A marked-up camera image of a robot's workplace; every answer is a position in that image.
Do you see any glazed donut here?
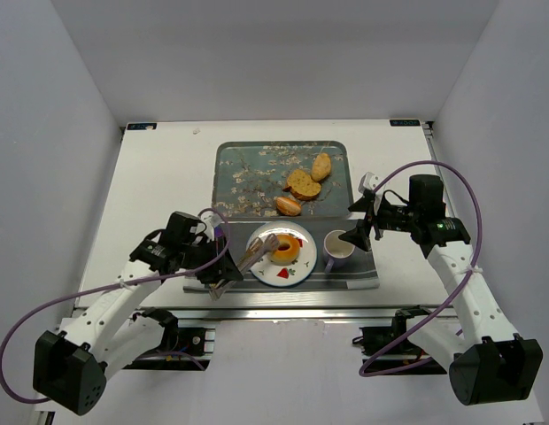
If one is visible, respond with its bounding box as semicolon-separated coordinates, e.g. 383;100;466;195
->
270;234;301;266

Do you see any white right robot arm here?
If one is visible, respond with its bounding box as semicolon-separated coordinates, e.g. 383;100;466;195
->
341;173;543;406

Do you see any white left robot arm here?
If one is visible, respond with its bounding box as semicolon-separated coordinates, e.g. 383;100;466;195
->
33;208;280;415

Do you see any oval bread roll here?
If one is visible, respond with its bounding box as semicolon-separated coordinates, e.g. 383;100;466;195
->
311;152;331;182

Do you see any bread slice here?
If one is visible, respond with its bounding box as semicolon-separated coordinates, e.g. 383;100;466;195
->
283;169;321;201

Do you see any strawberry pattern plate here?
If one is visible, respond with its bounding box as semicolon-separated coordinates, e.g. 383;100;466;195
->
248;221;318;288

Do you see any lavender mug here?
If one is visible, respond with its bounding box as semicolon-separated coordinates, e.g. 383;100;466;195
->
323;229;355;274

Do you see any dark grey placemat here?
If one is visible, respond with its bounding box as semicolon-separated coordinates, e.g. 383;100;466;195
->
182;218;381;294

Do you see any small round bun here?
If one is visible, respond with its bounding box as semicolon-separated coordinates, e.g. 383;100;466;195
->
275;197;302;217

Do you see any floral blue serving tray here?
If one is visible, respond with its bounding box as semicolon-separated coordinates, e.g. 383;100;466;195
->
212;141;353;220

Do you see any blue corner label right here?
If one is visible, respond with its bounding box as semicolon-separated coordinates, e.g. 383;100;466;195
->
389;119;421;127

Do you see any blue corner label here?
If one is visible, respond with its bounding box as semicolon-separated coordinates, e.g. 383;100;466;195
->
127;122;157;131
389;119;421;127

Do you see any blue corner label left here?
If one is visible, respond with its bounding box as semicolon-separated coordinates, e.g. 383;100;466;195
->
127;122;157;131

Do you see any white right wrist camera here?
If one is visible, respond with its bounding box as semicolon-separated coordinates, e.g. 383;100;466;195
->
358;172;383;213

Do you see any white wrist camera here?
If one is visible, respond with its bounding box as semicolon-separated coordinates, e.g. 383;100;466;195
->
197;211;223;240
358;172;383;213

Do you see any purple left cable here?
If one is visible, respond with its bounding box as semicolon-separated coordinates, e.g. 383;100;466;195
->
0;207;234;404

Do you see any purple cable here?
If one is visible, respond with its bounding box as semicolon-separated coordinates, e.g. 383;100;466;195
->
0;207;234;404
358;159;483;378

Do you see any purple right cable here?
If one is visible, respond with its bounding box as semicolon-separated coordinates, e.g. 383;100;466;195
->
358;159;483;378

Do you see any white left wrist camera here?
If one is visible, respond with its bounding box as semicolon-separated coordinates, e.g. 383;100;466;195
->
197;211;223;240

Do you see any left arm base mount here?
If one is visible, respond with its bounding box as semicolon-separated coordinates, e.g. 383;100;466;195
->
125;320;216;372

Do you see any aluminium table rail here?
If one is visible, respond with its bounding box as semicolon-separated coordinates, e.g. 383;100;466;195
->
73;305;417;323

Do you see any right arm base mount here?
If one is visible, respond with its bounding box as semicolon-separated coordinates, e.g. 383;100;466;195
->
352;307;448;377

